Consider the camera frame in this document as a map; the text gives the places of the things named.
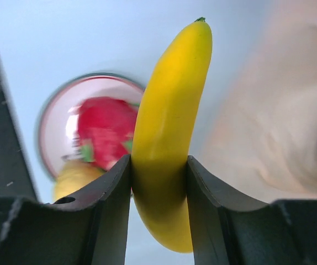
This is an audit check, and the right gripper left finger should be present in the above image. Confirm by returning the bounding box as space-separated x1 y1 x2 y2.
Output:
0 156 130 264

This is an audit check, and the yellow fake lemon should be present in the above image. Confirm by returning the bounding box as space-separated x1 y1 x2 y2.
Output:
53 160 105 201

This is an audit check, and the red fake dragon fruit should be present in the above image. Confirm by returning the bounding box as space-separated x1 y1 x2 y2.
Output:
77 97 139 171

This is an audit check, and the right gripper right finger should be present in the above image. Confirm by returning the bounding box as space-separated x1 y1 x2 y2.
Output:
186 156 317 265

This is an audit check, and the white printed round plate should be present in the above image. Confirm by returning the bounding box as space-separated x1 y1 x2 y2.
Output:
38 72 145 179

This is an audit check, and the translucent orange plastic bag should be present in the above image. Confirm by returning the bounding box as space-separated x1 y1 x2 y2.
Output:
199 1 317 202

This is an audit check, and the yellow fake banana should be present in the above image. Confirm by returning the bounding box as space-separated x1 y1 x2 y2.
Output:
131 17 212 253

